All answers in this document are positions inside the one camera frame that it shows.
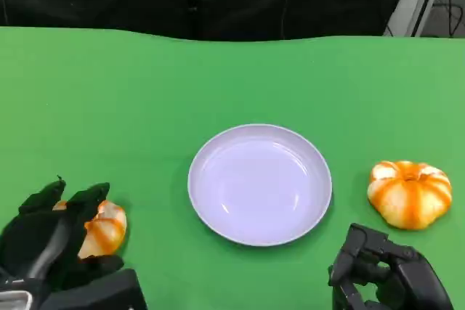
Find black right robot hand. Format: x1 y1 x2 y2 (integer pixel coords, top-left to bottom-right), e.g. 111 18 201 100
328 222 456 310

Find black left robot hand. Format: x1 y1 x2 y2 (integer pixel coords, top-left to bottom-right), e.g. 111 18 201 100
0 175 125 293

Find orange white toy bread roll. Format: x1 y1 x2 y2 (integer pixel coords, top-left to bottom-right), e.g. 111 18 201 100
52 199 128 259
366 160 453 232

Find lilac plate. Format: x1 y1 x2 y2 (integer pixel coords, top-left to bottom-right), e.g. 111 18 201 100
187 123 333 248

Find green table cloth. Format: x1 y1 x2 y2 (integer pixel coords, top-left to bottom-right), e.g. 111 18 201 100
0 25 465 310

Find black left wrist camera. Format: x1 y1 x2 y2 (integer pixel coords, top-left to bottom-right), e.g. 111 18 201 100
38 269 148 310

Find black cables behind frame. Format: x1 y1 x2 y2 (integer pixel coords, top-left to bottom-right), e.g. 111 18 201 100
432 0 465 38

